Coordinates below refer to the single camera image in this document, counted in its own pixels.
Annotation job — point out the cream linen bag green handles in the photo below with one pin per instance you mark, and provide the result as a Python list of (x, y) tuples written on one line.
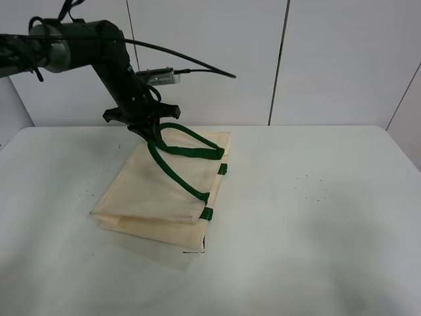
[(144, 201)]

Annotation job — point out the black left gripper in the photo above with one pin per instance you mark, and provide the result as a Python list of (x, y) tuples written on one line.
[(138, 105)]

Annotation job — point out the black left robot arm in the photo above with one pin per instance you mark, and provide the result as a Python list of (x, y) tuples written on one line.
[(58, 47)]

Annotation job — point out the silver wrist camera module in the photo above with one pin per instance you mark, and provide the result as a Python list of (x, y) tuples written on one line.
[(158, 77)]

